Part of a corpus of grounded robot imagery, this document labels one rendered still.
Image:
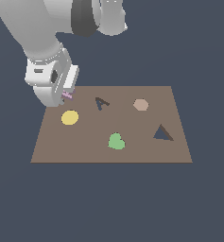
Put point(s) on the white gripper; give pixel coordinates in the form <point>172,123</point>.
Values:
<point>71,77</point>

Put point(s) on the small pink letter piece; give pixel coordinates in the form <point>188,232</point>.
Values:
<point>67,95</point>

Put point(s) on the brown slot board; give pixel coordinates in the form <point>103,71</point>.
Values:
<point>116,151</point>

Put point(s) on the yellow round piece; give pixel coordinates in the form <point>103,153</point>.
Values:
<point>69,117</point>

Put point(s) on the green heart piece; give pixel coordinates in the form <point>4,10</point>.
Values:
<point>116,141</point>

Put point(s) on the beige hexagon piece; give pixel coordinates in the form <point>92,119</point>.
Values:
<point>141,104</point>

